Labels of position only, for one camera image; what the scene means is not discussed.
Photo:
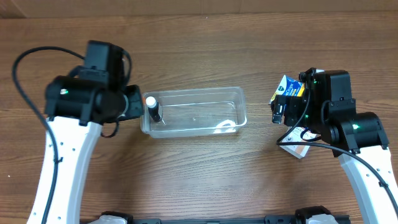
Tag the white Hansaplast plaster box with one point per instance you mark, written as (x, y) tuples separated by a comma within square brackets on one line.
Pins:
[(299, 151)]

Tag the blue yellow VapoDrops box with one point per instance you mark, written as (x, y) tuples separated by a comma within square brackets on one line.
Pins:
[(288, 87)]

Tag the black tube white cap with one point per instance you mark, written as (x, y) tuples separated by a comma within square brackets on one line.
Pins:
[(154, 108)]

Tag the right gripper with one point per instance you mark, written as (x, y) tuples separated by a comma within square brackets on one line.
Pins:
[(280, 109)]

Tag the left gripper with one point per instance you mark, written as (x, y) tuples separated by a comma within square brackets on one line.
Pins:
[(135, 101)]

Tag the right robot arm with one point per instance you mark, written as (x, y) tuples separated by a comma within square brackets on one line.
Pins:
[(321, 102)]

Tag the clear plastic container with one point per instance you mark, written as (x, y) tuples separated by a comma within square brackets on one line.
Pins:
[(196, 112)]

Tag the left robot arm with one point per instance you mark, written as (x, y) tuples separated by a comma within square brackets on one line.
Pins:
[(77, 107)]

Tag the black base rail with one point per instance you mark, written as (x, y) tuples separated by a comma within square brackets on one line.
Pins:
[(268, 219)]

